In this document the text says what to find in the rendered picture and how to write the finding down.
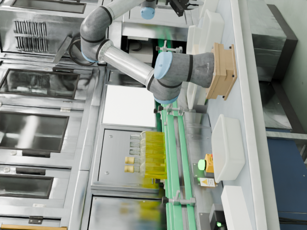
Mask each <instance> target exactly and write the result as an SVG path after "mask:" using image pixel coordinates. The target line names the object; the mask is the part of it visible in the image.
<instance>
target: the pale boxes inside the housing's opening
mask: <svg viewBox="0 0 307 230"><path fill-rule="evenodd" d="M127 38H128V39H136V40H146V41H148V38H144V37H130V36H127ZM141 44H142V48H141V50H139V51H132V50H134V49H138V48H139V47H140V45H139V43H138V42H130V45H129V55H131V56H133V57H135V58H136V59H138V60H140V61H141V62H143V63H152V60H153V44H148V43H141Z"/></svg>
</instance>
